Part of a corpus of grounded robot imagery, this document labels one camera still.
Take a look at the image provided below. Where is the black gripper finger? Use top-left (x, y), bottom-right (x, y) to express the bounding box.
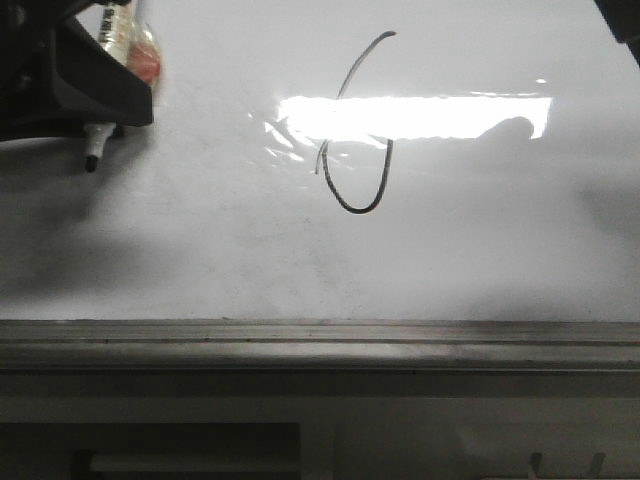
top-left (595, 0), bottom-right (640, 62)

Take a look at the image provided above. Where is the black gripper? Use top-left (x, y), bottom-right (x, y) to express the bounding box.
top-left (1, 1), bottom-right (153, 141)

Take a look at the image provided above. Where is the red disc taped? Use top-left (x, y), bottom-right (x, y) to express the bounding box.
top-left (126, 23), bottom-right (162, 88)

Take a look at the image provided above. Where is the black and white whiteboard marker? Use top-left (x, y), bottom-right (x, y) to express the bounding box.
top-left (84, 1), bottom-right (153, 172)

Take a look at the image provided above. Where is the white whiteboard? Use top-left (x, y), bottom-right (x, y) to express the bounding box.
top-left (1, 1), bottom-right (639, 321)

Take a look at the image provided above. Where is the white cabinet below whiteboard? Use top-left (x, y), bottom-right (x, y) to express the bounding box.
top-left (1, 371), bottom-right (639, 479)

